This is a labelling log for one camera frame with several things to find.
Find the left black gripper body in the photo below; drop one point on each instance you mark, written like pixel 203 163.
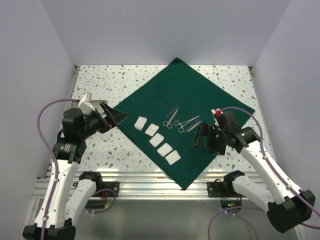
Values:
pixel 95 122

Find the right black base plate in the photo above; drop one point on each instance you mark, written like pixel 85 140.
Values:
pixel 216 189

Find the right wrist camera red-capped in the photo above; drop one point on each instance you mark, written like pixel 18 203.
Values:
pixel 226 120

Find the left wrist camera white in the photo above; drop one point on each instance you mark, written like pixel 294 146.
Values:
pixel 87 100

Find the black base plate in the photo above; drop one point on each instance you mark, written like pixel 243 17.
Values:
pixel 216 189
pixel 110 187

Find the steel surgical scissors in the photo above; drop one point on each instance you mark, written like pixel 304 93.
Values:
pixel 168 123

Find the white gauze pad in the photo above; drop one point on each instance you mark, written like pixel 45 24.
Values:
pixel 156 140
pixel 173 157
pixel 164 149
pixel 151 130
pixel 140 123

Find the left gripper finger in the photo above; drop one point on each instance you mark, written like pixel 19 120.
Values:
pixel 114 117
pixel 103 117

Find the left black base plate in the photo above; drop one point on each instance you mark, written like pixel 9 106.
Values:
pixel 110 187

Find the green surgical drape cloth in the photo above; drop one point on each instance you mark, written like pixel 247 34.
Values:
pixel 177 85

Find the steel scalpel handle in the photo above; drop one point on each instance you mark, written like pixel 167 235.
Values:
pixel 193 126

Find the steel tweezers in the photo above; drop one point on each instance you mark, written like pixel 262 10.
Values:
pixel 172 111

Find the steel hemostat forceps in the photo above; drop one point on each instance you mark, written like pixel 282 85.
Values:
pixel 182 125

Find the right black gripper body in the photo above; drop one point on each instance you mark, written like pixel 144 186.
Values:
pixel 216 141

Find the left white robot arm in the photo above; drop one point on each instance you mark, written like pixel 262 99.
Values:
pixel 60 210

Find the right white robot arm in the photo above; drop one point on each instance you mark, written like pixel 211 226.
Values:
pixel 284 202

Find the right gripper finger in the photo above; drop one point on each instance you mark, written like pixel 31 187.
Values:
pixel 198 141
pixel 205 130

